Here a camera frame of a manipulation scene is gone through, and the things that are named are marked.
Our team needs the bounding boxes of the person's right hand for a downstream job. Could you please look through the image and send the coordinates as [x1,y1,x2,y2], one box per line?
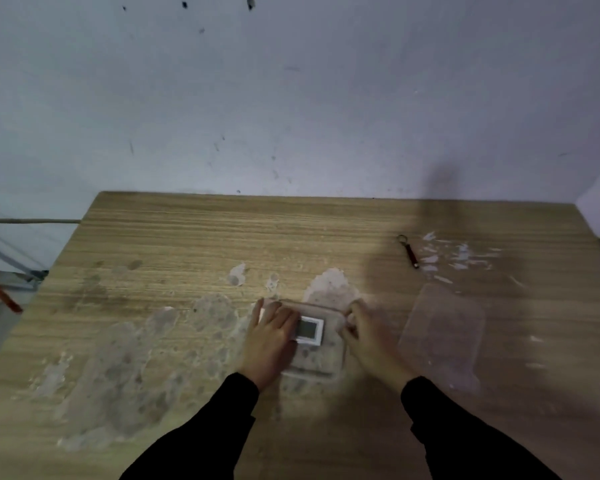
[337,299,422,395]

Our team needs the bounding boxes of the person's left hand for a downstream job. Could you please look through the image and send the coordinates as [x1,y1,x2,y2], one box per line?
[239,298,301,392]

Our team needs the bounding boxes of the white square digital display device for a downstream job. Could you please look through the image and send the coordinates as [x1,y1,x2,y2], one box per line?
[259,307,326,347]

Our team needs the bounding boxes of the clear plastic container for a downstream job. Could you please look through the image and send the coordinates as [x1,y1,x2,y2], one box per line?
[274,299,352,381]

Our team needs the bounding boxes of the person's left forearm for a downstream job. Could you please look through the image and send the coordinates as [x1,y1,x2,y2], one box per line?
[119,372,260,480]

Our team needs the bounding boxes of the person's right forearm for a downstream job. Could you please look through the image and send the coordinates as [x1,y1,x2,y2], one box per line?
[400,376,564,480]

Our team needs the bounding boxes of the clear plastic lid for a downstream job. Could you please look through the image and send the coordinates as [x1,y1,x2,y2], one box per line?
[397,283,486,394]

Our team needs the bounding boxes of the scattered white paper scraps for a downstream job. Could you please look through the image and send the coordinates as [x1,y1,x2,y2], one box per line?
[420,231,503,285]

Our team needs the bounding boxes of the orange-red bar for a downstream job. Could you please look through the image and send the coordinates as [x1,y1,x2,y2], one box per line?
[0,268,24,315]

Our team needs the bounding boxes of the dark keychain tool with ring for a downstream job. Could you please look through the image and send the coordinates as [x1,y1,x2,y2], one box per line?
[397,234,421,270]

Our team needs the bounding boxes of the grey metal frame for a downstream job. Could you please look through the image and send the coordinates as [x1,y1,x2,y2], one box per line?
[0,218,82,291]

